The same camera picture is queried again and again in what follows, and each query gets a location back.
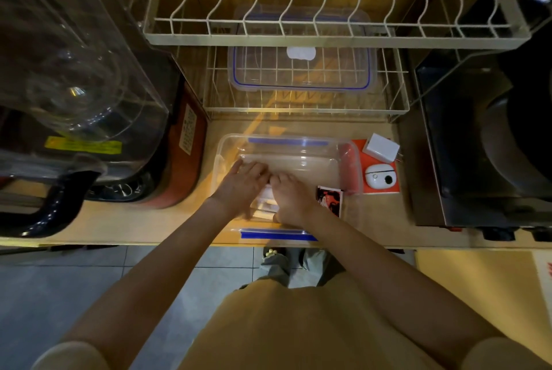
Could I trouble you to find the person's right forearm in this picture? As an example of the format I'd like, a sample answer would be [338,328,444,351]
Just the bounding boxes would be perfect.
[298,209,507,368]

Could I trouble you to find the white wire basket shelf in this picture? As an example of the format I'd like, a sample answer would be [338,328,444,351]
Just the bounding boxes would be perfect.
[202,44,411,123]

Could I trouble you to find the white round-cornered earbuds case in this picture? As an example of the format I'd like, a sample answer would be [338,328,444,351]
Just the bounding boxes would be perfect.
[365,164,397,189]

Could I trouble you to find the clear plastic container blue clips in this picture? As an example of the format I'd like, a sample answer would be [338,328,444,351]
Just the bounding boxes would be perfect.
[214,134,364,242]

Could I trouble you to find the clear blender jar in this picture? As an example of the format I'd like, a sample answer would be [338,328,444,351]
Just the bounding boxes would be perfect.
[0,0,170,178]

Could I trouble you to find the dark round pan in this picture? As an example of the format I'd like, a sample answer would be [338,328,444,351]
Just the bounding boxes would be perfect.
[480,35,552,199]

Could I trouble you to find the white charger adapter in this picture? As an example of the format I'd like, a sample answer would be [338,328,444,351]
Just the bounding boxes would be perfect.
[362,133,404,164]

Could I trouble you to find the white packet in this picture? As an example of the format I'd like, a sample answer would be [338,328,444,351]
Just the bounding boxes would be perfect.
[251,184,281,221]

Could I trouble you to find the clear lid blue seal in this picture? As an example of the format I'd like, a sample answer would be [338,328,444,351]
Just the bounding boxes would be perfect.
[227,4,379,93]

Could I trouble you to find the black countertop stove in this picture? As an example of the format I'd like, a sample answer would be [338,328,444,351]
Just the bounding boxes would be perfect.
[409,48,552,242]

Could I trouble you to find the small black red card box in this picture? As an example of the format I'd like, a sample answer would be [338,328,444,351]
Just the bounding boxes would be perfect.
[317,185,344,218]

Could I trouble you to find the grey trousers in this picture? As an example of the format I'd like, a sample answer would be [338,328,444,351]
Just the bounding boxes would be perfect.
[238,248,346,289]

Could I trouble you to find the red appliance base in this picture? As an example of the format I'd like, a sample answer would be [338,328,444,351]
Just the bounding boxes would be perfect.
[84,80,208,209]

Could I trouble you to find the yellow shirt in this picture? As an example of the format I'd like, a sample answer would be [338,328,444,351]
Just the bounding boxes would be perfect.
[31,273,552,370]

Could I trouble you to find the orange flat box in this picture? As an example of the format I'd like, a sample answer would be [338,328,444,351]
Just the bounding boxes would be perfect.
[351,139,400,195]

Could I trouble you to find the person's right hand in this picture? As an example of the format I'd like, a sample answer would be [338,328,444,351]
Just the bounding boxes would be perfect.
[269,172,322,228]

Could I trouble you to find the black blender handle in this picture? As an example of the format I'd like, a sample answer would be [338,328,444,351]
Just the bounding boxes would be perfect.
[0,170,103,239]

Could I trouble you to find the person's left hand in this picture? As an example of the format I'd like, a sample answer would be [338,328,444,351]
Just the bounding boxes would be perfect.
[210,160,272,219]

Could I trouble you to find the person's left forearm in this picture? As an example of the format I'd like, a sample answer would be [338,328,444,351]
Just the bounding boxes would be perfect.
[60,197,242,370]

